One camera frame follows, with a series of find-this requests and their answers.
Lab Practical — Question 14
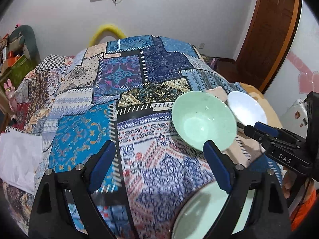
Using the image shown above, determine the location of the light green bowl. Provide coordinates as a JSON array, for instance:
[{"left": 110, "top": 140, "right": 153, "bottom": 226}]
[{"left": 171, "top": 91, "right": 237, "bottom": 151}]

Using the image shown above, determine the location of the white mini fridge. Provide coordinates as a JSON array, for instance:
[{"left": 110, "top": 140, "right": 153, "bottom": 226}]
[{"left": 280, "top": 99, "right": 308, "bottom": 138}]

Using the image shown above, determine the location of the pink heart wall decal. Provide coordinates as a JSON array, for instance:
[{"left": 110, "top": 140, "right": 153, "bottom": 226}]
[{"left": 298, "top": 71, "right": 319, "bottom": 94}]

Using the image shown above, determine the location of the person's right hand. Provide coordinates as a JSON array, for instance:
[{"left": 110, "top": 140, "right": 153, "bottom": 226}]
[{"left": 282, "top": 167, "right": 296, "bottom": 199}]

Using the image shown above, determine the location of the pink bunny toy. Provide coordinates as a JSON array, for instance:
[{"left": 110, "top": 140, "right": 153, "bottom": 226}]
[{"left": 3, "top": 79, "right": 17, "bottom": 113}]

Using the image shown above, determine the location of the brown wooden door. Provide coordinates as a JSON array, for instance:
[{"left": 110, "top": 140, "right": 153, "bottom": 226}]
[{"left": 236, "top": 0, "right": 302, "bottom": 93}]

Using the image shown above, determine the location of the folded white cloth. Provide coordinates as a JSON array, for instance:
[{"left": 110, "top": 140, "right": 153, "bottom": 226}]
[{"left": 1, "top": 130, "right": 43, "bottom": 194}]

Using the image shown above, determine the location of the light green plate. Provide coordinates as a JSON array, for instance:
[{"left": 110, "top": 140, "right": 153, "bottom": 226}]
[{"left": 171, "top": 178, "right": 257, "bottom": 239}]

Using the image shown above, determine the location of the white patterned bowl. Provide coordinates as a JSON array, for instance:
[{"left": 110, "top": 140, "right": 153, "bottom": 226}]
[{"left": 227, "top": 91, "right": 268, "bottom": 126}]

